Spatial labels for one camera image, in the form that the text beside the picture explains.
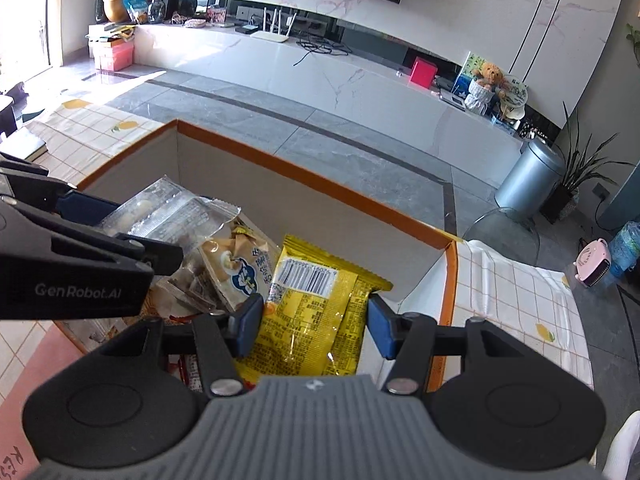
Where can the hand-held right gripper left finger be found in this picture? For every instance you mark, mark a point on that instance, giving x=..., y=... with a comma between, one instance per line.
x=247, y=325

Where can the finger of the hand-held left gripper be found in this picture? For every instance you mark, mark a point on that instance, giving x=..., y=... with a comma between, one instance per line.
x=150, y=255
x=85, y=205

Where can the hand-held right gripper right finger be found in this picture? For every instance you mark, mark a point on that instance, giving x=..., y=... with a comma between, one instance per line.
x=382, y=327

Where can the clear packet with white snacks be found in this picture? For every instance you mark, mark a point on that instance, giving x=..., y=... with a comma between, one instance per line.
x=165, y=210

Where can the yellow barcode snack packet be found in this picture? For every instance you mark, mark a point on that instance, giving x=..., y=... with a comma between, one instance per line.
x=305, y=320

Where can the orange-edged cardboard box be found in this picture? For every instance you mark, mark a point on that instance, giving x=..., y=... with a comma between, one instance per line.
x=325, y=220

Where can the clear packet with brown snack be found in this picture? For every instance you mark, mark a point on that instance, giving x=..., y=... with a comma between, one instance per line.
x=190, y=285

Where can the beige cartoon snack packet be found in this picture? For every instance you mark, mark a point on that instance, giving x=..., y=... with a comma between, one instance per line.
x=240, y=270

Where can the black notebook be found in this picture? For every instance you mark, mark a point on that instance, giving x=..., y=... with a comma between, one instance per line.
x=30, y=146

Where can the pink mat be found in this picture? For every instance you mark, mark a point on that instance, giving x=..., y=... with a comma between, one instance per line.
x=30, y=380

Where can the black side table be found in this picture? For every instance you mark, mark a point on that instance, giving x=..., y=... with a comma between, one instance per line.
x=10, y=110

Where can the pink storage box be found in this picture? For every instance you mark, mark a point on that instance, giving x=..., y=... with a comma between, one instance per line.
x=114, y=56

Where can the clear glass chair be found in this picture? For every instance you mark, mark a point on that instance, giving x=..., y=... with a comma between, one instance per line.
x=505, y=235

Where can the stack of cardboard and papers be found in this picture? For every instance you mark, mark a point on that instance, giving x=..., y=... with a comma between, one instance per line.
x=107, y=34

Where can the blue snack bag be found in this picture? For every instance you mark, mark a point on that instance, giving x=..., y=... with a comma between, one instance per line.
x=136, y=10

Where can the brown gourd vase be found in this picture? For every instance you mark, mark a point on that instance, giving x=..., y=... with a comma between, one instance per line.
x=117, y=2

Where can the silver trash bin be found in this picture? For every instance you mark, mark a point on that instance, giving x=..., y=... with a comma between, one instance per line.
x=530, y=180

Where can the pink small heater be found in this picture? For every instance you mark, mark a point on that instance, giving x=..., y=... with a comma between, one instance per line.
x=592, y=264

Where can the white marble television cabinet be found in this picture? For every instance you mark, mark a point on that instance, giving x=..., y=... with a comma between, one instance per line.
x=310, y=90

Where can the pink photo box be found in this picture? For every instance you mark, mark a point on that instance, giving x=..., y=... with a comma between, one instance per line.
x=217, y=15

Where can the small black box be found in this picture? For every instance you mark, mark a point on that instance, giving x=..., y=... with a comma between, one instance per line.
x=246, y=29

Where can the potted long-leaf plant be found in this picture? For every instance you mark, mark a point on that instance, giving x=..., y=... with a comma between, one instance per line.
x=575, y=175

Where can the white router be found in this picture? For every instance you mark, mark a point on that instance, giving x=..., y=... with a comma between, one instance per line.
x=270, y=34

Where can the blue water bottle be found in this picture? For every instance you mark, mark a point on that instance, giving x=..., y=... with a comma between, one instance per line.
x=625, y=250

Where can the red box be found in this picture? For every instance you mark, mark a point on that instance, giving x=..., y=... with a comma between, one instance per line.
x=422, y=72

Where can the brown teddy bear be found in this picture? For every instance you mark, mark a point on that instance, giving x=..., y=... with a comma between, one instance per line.
x=487, y=82

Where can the round hand fan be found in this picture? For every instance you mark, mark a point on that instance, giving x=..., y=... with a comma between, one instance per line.
x=514, y=94

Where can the hanging vine plant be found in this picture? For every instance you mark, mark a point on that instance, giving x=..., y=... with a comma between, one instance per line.
x=635, y=42

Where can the wall socket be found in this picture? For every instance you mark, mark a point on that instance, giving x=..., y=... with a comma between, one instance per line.
x=600, y=190

